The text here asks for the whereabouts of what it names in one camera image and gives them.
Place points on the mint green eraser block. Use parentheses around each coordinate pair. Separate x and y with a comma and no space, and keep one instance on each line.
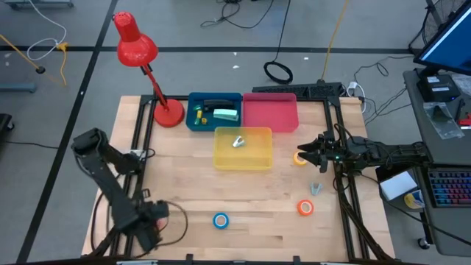
(226,115)

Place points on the white cardboard box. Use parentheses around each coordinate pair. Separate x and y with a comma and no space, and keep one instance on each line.
(399,186)

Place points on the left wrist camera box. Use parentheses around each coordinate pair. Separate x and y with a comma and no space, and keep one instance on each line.
(151,241)

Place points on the computer monitor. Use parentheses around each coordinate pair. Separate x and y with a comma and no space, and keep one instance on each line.
(452,48)

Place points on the backlit rainbow keyboard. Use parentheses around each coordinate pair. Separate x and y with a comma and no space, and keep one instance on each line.
(452,187)

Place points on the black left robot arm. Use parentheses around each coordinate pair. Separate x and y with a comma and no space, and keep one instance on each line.
(110,187)

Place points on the black floor fan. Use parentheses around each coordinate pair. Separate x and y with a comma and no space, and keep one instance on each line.
(436,18)

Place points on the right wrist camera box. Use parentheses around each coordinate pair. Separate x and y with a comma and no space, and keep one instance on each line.
(324,167)

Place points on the red hand tool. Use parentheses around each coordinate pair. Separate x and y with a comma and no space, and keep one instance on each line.
(466,121)

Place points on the grey metal stand foot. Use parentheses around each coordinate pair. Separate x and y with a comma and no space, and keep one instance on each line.
(18,87)
(37,3)

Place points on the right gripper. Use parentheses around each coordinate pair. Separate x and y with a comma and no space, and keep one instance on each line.
(331,149)

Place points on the clear plastic bag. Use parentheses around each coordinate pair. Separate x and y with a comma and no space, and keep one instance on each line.
(443,121)

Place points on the black side shelf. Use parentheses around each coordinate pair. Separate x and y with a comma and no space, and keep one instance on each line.
(390,173)

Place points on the orange tape roll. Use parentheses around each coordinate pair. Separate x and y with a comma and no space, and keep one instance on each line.
(299,208)

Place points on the black caster wheel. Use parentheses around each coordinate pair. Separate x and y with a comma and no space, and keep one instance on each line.
(4,121)

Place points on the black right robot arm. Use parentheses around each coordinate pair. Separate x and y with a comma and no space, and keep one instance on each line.
(386,152)

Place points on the grey side desk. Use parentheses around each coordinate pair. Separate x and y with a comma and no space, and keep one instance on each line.
(441,151)

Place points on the yellow translucent plastic bin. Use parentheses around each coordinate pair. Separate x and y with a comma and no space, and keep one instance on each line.
(254,158)

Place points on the black mini computer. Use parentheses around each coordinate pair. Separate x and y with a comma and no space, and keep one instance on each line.
(438,90)

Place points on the red desk lamp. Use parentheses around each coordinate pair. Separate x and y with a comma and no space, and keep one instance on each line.
(134,48)

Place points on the black aluminium table frame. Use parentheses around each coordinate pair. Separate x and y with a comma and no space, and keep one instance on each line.
(333,101)

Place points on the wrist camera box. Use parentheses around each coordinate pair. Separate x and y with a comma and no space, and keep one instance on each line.
(151,241)
(324,167)

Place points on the white power adapter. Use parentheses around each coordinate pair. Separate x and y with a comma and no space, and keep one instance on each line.
(352,87)

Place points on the grey staple remover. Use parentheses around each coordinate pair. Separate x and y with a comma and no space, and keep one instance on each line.
(238,143)
(315,189)

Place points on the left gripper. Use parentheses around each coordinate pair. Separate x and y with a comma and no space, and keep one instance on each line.
(151,213)

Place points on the pink plastic bin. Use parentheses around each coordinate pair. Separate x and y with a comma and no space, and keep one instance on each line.
(270,112)

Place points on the black stapler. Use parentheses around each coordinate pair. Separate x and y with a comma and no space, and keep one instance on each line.
(221,105)

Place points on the blue plastic bin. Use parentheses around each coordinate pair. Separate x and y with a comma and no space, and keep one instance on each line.
(221,126)

